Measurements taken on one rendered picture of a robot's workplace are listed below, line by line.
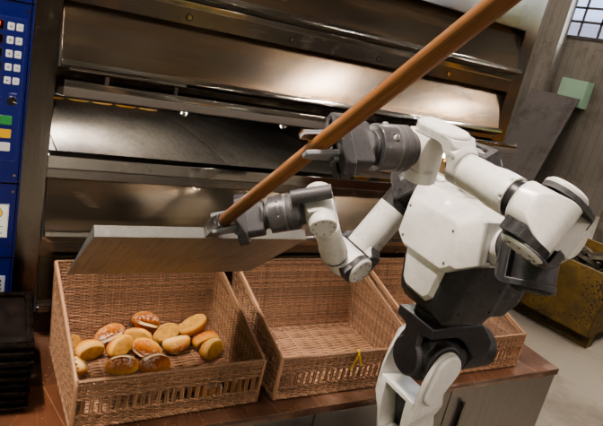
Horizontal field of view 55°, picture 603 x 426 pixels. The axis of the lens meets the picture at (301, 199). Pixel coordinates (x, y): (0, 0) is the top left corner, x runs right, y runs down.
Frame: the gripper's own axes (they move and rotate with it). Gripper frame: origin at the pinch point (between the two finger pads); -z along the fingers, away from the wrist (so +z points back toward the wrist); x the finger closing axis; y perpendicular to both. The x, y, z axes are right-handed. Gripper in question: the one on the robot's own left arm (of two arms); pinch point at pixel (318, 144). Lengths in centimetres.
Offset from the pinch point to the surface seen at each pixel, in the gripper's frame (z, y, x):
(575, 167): 733, 525, -236
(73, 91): -37, 64, -44
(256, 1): 17, 59, -78
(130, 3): -21, 61, -73
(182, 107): -7, 68, -44
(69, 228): -37, 103, -18
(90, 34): -32, 67, -65
